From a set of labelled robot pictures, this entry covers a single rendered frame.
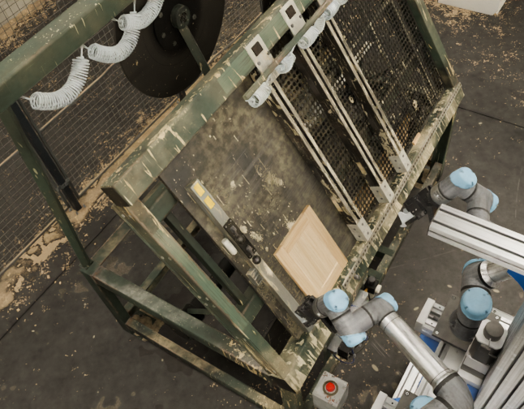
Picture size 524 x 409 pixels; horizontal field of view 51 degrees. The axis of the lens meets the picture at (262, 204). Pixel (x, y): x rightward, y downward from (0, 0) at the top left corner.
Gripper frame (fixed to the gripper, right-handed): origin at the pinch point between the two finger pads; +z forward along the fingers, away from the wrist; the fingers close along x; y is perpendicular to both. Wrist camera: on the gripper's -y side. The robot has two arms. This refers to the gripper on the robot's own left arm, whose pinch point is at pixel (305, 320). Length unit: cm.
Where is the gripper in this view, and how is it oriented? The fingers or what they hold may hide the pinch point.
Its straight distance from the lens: 215.7
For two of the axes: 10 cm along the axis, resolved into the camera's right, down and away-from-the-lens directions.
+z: -2.9, 3.5, 8.9
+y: -7.7, -6.3, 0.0
